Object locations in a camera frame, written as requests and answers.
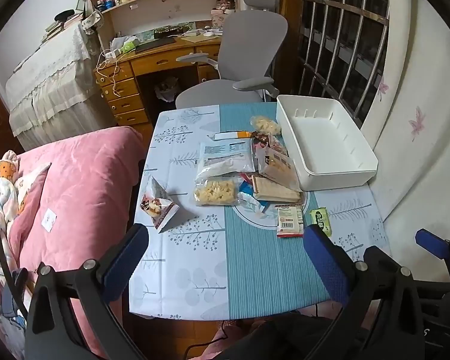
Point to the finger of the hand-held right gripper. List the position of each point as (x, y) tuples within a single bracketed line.
[(429, 240), (380, 255)]

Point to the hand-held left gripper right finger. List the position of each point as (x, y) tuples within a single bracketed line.
[(326, 266)]

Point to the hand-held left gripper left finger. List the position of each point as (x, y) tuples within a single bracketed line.
[(125, 266)]

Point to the small green snack packet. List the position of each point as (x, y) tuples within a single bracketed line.
[(320, 219)]

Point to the red white snack packet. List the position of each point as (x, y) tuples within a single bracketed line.
[(289, 220)]

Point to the triangular chocolate snack packet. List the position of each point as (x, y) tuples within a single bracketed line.
[(155, 206)]

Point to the small white blue packet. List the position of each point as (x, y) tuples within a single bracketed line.
[(249, 199)]

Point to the clear packet yellow label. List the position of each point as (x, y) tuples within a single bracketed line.
[(277, 167)]

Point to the clear bag of yellow puffs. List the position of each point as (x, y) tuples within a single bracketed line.
[(214, 192)]

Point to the white plastic bin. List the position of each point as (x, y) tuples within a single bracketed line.
[(322, 138)]

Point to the large clear bag blue label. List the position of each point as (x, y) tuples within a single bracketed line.
[(225, 157)]

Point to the clear bag of crackers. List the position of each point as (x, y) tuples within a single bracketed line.
[(264, 124)]

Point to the long orange white packet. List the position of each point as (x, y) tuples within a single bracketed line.
[(228, 135)]

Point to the blue tree-print tablecloth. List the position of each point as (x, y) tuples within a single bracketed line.
[(255, 262)]

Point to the person's dark trousers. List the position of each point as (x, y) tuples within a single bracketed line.
[(285, 337)]

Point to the pink blanket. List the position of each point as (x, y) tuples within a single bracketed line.
[(78, 195)]

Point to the blue candy wrapper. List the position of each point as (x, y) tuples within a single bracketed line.
[(245, 187)]

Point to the dark red snack packet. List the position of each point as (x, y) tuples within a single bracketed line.
[(264, 141)]

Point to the cartoon printed cloth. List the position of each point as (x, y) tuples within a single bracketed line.
[(3, 180)]

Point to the waste bin with liner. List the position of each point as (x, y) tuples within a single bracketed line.
[(168, 89)]

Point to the white lace furniture cover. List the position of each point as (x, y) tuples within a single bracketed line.
[(48, 82)]

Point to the wooden desk with drawers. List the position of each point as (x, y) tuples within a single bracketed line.
[(153, 60)]

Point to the metal window grille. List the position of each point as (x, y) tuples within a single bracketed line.
[(341, 45)]

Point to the green white pouch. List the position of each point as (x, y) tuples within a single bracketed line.
[(129, 47)]

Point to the black keyboard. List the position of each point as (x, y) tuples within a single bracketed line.
[(153, 44)]

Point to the grey office chair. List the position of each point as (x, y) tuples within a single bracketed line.
[(247, 45)]

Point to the floral fabric bag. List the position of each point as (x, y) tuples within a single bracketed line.
[(92, 21)]

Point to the black hat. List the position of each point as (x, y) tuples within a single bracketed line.
[(64, 15)]

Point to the wooden bookshelf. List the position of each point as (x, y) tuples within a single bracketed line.
[(165, 3)]

